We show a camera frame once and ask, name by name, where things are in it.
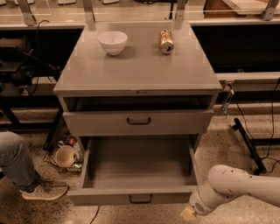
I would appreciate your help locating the white ceramic bowl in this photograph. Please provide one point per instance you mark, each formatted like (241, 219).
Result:
(113, 42)

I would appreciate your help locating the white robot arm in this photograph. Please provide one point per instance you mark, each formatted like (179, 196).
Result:
(224, 184)

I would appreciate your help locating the person's leg in jeans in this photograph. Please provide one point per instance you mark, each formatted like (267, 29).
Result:
(16, 162)

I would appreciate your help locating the gold soda can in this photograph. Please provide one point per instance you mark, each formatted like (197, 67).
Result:
(166, 43)

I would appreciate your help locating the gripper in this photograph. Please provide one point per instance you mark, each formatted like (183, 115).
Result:
(197, 204)

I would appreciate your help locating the grey drawer cabinet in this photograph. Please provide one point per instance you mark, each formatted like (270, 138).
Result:
(141, 69)

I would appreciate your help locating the green can on floor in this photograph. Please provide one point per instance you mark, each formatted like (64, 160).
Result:
(77, 166)

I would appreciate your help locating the grey drawer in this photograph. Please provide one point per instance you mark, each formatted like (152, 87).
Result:
(120, 170)
(140, 116)

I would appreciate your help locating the black wheeled stand base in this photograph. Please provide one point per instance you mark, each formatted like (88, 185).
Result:
(252, 143)

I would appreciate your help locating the white sneaker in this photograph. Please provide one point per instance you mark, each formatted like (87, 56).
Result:
(47, 190)

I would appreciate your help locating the metal bracket clamp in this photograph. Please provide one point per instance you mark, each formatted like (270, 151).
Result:
(228, 97)

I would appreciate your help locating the wire basket on floor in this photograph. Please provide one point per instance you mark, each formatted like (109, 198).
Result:
(49, 157)

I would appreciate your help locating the grey top drawer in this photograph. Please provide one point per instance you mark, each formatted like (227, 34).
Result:
(140, 116)

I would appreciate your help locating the white mug on floor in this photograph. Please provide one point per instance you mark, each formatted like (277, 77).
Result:
(65, 156)

